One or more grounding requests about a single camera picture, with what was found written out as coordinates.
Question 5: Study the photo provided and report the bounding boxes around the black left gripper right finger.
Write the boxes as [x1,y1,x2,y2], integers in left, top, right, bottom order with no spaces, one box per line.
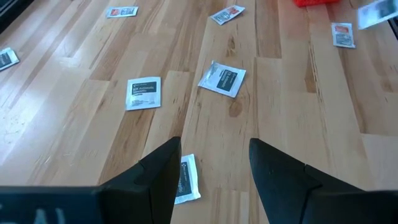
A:
[248,138,398,224]

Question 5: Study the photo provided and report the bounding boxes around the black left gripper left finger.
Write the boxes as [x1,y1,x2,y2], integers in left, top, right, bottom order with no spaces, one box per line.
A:
[0,136,182,224]

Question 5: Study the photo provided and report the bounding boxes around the red plastic basket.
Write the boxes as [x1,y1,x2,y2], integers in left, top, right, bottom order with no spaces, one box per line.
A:
[293,0,341,8]

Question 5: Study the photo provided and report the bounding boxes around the white orange-print ointment packet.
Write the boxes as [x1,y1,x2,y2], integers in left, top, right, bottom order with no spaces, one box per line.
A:
[330,22,356,49]
[356,0,398,31]
[106,5,139,19]
[210,4,246,26]

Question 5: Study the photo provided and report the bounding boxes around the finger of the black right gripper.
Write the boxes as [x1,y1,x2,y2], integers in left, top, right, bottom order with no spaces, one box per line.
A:
[388,17,398,40]

